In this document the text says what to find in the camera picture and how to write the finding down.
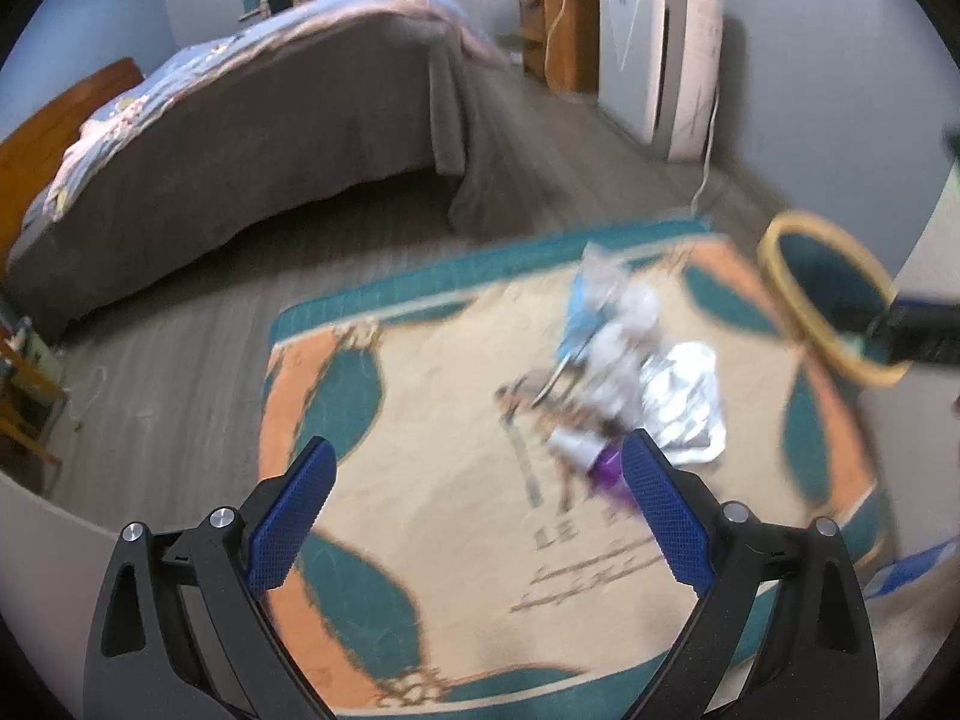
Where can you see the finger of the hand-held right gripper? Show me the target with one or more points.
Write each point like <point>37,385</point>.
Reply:
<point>922,330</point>

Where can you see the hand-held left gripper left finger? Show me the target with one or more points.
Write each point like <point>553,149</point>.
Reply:
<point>292,517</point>

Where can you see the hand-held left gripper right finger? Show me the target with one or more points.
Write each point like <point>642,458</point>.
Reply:
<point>667,510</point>

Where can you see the purple small bottle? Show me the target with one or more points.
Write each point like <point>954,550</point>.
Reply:
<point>607,469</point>

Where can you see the yellow rimmed teal bin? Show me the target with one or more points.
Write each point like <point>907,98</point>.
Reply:
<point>814,270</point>

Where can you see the silver foil blister pack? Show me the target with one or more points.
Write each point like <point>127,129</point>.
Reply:
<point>686,405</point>

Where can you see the white crumpled tissue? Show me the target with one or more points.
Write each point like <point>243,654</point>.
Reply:
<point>626,330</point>

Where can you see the printed teal orange blanket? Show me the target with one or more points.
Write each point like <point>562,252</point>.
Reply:
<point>450,405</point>

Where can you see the blue crumpled glove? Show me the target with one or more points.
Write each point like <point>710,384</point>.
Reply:
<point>581,322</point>

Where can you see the blue striped cloth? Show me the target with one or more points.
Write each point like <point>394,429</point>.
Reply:
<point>911,566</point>

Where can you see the wooden chair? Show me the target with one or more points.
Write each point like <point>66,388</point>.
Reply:
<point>30,412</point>

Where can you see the green bucket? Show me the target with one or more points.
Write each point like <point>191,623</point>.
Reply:
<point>37,356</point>

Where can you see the white air purifier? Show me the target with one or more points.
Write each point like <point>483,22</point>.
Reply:
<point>645,60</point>

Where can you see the bed with grey blanket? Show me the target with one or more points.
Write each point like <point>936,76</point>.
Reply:
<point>262,127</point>

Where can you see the wooden bed headboard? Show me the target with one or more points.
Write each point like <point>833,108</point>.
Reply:
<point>45,142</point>

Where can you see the wooden cabinet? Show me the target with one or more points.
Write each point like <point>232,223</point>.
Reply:
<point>570,37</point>

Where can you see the blue floral quilt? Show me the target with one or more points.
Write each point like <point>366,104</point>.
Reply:
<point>225,45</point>

